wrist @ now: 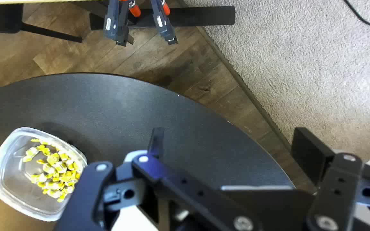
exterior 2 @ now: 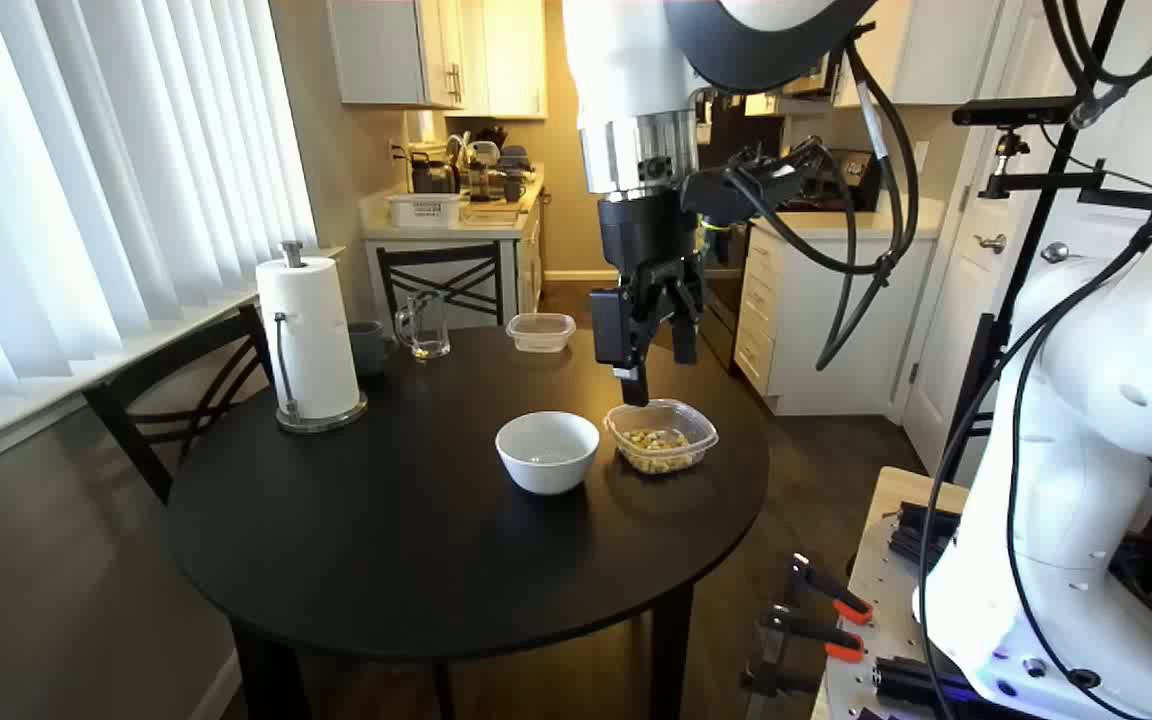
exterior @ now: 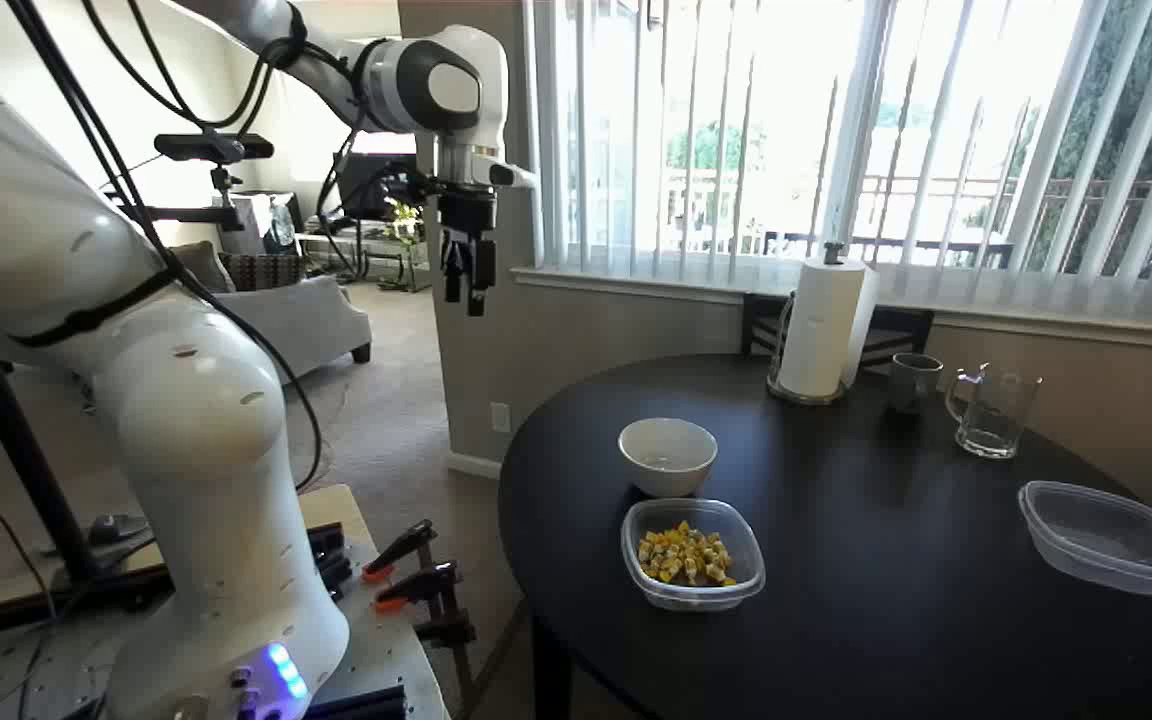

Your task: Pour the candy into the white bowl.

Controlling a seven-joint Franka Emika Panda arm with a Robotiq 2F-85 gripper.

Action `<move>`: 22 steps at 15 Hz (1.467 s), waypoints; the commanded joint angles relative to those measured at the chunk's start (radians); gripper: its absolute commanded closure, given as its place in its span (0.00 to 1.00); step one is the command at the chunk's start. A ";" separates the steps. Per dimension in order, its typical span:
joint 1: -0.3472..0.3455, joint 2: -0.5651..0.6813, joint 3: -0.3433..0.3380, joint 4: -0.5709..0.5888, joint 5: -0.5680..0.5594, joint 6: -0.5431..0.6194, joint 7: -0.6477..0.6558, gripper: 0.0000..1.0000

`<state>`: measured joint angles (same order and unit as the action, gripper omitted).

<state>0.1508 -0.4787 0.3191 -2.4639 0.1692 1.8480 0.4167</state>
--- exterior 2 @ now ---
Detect black chair with cross back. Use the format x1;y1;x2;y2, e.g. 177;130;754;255
371;242;510;332
81;300;279;509

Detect black clamp with orange handle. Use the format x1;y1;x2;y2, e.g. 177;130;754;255
779;550;875;632
761;602;869;668

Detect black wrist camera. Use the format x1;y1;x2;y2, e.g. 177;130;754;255
682;145;850;232

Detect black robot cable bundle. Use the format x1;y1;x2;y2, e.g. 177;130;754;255
722;34;930;376

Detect white door with knob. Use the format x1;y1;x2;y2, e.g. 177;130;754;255
901;0;1089;477

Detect white vertical blinds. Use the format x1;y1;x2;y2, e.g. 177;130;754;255
0;0;324;417

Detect white base cabinet with drawers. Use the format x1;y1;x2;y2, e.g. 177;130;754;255
732;196;948;422

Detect light robot workbench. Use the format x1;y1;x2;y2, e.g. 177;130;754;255
808;463;1152;720

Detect white window sill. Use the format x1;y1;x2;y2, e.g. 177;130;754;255
0;245;342;471

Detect white paper towel roll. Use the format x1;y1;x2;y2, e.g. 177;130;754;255
252;253;368;423

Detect white wall cabinet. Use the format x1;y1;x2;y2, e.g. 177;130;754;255
834;0;1009;111
324;0;552;119

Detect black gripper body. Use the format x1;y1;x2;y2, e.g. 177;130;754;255
597;190;712;306

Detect white ceramic bowl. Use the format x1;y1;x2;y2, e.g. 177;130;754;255
493;407;605;500

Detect black box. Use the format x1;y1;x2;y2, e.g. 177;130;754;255
886;496;969;572

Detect clear drinking glass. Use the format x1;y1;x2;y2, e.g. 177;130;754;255
399;287;458;363

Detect small empty clear plastic container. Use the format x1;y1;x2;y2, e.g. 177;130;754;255
505;310;580;355

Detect light kitchen counter with cabinet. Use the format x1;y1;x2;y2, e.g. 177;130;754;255
358;167;552;325

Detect clear plastic candy container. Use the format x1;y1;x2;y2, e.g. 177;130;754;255
601;397;724;482

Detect black kitchen stove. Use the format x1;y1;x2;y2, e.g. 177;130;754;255
698;218;756;372

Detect round black dining table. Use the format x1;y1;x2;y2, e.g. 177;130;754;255
164;321;772;720

